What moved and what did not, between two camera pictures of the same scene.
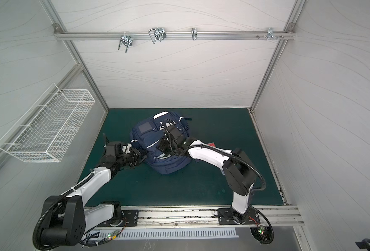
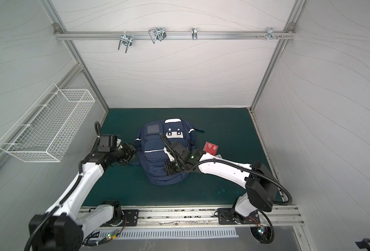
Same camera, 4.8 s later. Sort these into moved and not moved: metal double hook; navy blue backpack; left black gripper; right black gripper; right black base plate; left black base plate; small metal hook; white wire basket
Moved: navy blue backpack; right black gripper; left black gripper
Not moved: metal double hook; white wire basket; small metal hook; right black base plate; left black base plate
